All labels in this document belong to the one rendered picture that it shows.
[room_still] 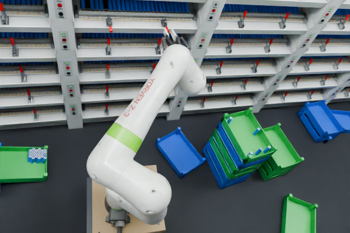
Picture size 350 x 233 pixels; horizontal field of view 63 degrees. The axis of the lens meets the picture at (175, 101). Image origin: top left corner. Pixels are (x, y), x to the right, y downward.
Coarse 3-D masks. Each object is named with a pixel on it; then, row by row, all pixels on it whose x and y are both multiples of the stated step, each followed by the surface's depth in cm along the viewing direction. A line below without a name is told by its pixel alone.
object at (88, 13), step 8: (88, 16) 131; (96, 16) 132; (104, 16) 133; (112, 16) 134; (120, 16) 135; (128, 16) 136; (136, 16) 137; (144, 16) 138; (152, 16) 139; (160, 16) 140; (168, 16) 141; (176, 16) 142; (184, 16) 144; (192, 16) 145
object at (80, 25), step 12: (72, 0) 128; (192, 12) 147; (84, 24) 130; (96, 24) 132; (120, 24) 135; (132, 24) 137; (144, 24) 139; (156, 24) 141; (168, 24) 142; (180, 24) 144; (192, 24) 146
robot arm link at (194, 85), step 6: (198, 72) 104; (192, 78) 103; (198, 78) 105; (204, 78) 108; (180, 84) 106; (186, 84) 104; (192, 84) 105; (198, 84) 106; (204, 84) 108; (186, 90) 107; (192, 90) 107; (198, 90) 107
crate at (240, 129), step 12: (252, 108) 175; (240, 120) 177; (252, 120) 177; (228, 132) 168; (240, 132) 171; (252, 132) 173; (264, 132) 169; (240, 144) 166; (252, 144) 168; (264, 144) 170; (240, 156) 161; (252, 156) 163; (264, 156) 162
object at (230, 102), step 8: (200, 96) 213; (208, 96) 215; (216, 96) 216; (224, 96) 218; (232, 96) 220; (240, 96) 224; (248, 96) 227; (192, 104) 212; (200, 104) 213; (208, 104) 215; (216, 104) 217; (224, 104) 219; (232, 104) 221; (240, 104) 223; (248, 104) 225
